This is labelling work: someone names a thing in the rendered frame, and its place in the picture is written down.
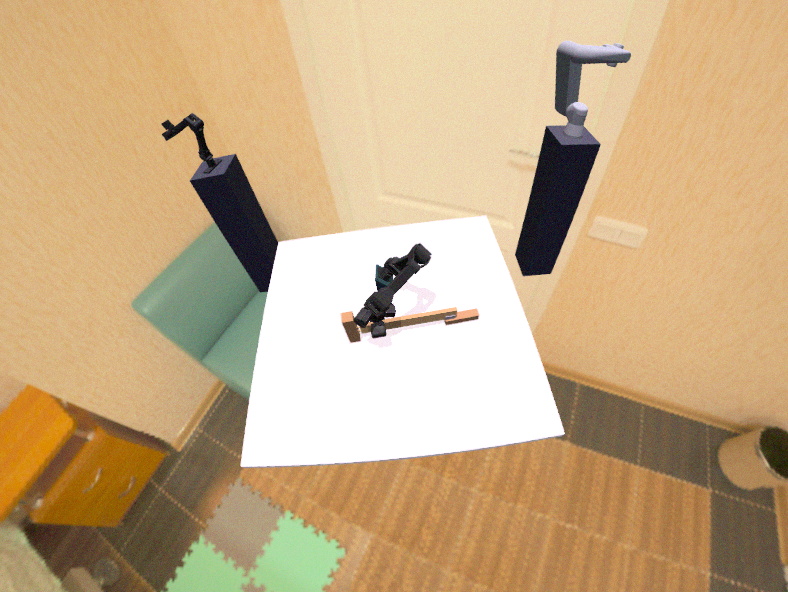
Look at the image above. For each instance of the long wooden rail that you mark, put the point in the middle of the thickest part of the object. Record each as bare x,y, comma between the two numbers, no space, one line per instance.
414,319

